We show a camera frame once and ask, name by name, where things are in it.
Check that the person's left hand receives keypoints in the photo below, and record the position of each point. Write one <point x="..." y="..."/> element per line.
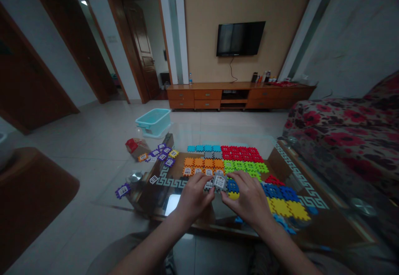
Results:
<point x="193" y="195"/>

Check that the person's right hand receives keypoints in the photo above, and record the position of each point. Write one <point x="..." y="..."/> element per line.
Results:
<point x="249" y="200"/>

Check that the grey window block tile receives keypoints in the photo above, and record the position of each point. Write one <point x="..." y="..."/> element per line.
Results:
<point x="219" y="181"/>

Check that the group of blue block tiles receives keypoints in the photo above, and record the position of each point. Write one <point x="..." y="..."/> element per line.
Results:
<point x="277" y="191"/>

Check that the red triangle block piece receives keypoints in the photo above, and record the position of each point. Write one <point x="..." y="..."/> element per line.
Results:
<point x="275" y="181"/>

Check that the group of orange block tiles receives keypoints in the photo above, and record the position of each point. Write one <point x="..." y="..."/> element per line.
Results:
<point x="202" y="163"/>

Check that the group of green block tiles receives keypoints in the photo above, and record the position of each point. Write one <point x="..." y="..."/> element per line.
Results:
<point x="246" y="166"/>

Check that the group of yellow block tiles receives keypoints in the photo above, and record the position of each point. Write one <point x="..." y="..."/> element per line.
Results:
<point x="288" y="208"/>

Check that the white window insert piece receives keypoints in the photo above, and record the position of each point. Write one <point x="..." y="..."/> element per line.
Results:
<point x="154" y="179"/>

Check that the grey plain block tiles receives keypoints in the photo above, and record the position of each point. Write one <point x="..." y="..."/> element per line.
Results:
<point x="213" y="155"/>

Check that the group of red block tiles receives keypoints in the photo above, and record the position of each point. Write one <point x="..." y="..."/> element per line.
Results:
<point x="242" y="154"/>

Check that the row of cyan block tiles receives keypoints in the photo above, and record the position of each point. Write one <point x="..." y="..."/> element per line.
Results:
<point x="202" y="148"/>

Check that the pile of purple window tiles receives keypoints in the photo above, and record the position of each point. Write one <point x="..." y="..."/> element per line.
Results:
<point x="162" y="156"/>

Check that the round metal table fitting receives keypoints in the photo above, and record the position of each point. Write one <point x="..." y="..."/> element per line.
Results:
<point x="361" y="207"/>
<point x="136" y="177"/>

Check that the single purple window tile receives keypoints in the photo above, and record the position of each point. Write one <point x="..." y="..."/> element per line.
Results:
<point x="123" y="191"/>

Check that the brown and red paper bag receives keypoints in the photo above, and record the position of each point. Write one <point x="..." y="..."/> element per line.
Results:
<point x="137" y="148"/>

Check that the light blue plastic bin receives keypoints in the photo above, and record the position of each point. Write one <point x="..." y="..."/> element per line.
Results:
<point x="154" y="122"/>

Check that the wooden television cabinet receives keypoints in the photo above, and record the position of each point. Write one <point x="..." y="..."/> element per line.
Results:
<point x="240" y="96"/>

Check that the floral covered sofa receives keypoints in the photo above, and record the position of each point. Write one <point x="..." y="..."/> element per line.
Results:
<point x="349" y="131"/>

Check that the open brown wooden door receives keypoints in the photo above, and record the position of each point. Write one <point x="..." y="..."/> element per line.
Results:
<point x="141" y="50"/>

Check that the brown wooden side table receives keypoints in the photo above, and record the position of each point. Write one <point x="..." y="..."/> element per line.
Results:
<point x="28" y="206"/>

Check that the dark closed wooden door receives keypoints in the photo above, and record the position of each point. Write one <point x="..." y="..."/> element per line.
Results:
<point x="28" y="82"/>

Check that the wall mounted television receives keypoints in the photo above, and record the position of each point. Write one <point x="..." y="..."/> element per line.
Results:
<point x="240" y="39"/>

